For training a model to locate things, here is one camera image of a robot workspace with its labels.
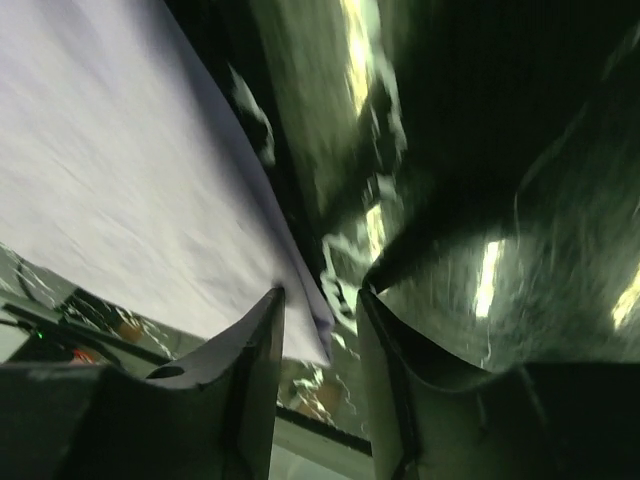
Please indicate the purple t shirt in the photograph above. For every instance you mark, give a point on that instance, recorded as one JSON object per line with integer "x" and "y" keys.
{"x": 125, "y": 171}

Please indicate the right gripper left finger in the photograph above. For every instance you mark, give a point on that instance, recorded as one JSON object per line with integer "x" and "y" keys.
{"x": 207, "y": 415}

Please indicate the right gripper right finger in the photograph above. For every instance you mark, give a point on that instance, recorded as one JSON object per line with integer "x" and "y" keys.
{"x": 434, "y": 416}

